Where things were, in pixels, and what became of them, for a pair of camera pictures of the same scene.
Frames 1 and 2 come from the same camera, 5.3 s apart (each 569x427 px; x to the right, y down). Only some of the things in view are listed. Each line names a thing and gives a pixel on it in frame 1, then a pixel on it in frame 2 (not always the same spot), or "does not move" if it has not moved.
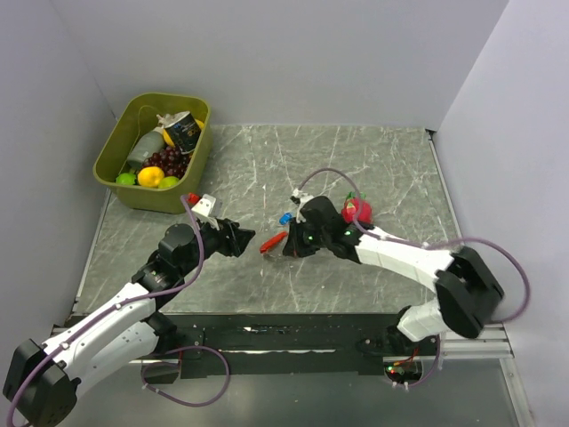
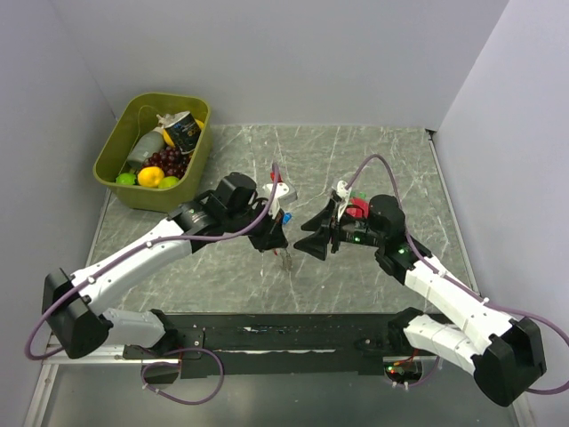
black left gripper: (236, 239) → (272, 236)
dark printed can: (183, 128) does not move
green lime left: (125, 179) does not move
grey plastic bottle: (150, 142) does not move
